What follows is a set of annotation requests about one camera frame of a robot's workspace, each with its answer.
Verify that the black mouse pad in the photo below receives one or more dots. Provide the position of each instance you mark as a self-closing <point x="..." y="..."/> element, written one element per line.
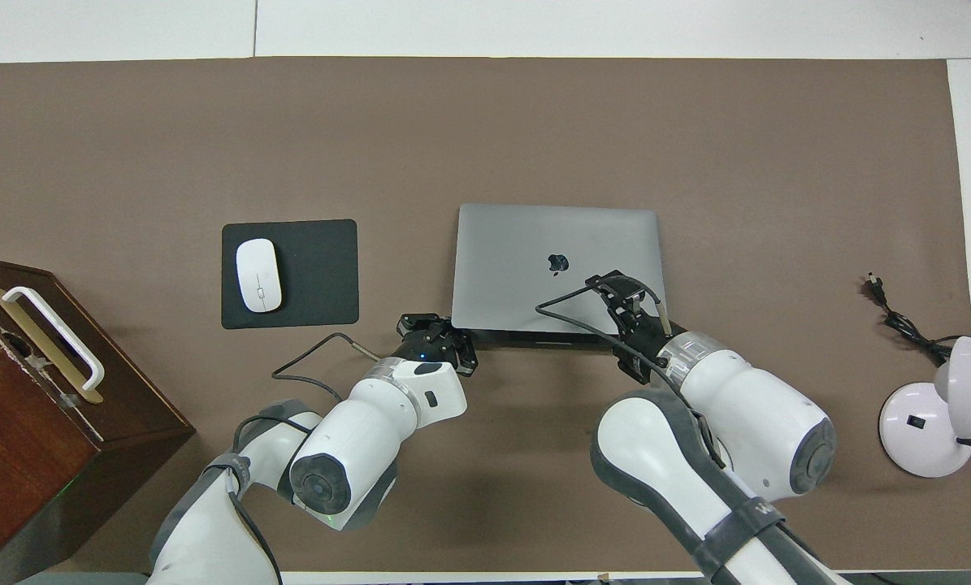
<point x="322" y="276"/>

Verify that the white desk lamp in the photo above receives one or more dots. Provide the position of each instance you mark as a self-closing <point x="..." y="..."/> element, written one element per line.
<point x="908" y="422"/>

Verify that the white computer mouse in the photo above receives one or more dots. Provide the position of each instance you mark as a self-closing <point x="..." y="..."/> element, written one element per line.
<point x="258" y="275"/>

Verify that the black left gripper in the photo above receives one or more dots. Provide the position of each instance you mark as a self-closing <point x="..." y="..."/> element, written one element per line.
<point x="424" y="348"/>

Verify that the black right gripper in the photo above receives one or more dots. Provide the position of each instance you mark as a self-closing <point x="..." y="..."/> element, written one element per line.
<point x="639" y="345"/>

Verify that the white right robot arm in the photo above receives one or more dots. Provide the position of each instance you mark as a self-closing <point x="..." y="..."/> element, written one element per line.
<point x="745" y="406"/>

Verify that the silver apple laptop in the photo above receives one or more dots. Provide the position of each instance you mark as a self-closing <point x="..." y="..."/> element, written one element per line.
<point x="534" y="244"/>

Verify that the dark brown wooden box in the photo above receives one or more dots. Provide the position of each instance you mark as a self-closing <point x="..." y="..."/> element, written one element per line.
<point x="38" y="455"/>

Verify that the brown table mat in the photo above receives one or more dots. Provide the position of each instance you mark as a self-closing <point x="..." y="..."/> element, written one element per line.
<point x="485" y="130"/>

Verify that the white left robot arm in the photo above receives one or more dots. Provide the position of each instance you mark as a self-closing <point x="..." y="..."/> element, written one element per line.
<point x="355" y="431"/>

